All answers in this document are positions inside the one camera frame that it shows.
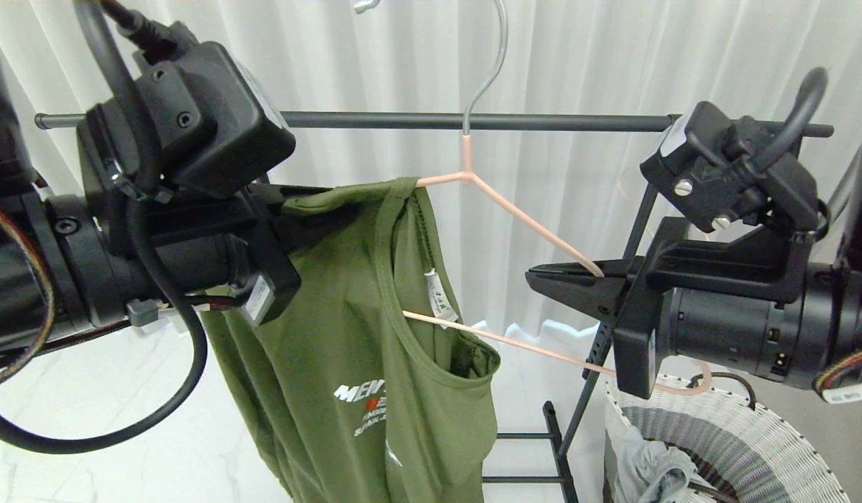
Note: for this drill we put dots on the green long-sleeved shirt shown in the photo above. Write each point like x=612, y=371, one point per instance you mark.
x=333, y=335

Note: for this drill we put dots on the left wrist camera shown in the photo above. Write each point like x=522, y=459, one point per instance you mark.
x=214, y=119

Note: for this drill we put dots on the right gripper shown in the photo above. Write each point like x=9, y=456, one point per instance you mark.
x=724, y=332

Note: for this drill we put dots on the pink clothes hanger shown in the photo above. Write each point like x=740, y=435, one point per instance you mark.
x=621, y=185
x=466, y=154

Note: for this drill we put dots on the white laundry basket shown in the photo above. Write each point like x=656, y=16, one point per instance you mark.
x=752, y=440

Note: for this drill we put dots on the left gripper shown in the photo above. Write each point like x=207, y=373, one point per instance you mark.
x=193, y=258

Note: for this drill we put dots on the black clothes rack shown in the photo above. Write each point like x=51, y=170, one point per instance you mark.
x=543, y=122

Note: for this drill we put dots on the white curtain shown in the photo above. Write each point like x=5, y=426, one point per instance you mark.
x=578, y=56

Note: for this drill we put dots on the pale grey shorts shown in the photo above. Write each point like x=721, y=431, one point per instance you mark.
x=654, y=468

